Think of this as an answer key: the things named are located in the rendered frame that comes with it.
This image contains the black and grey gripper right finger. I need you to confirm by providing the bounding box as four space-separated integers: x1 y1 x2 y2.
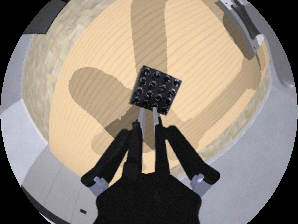
153 107 220 207

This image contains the black knob box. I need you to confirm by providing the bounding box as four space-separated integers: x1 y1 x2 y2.
130 65 182 116

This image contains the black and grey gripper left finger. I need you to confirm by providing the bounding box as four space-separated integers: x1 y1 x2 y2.
81 108 146 206

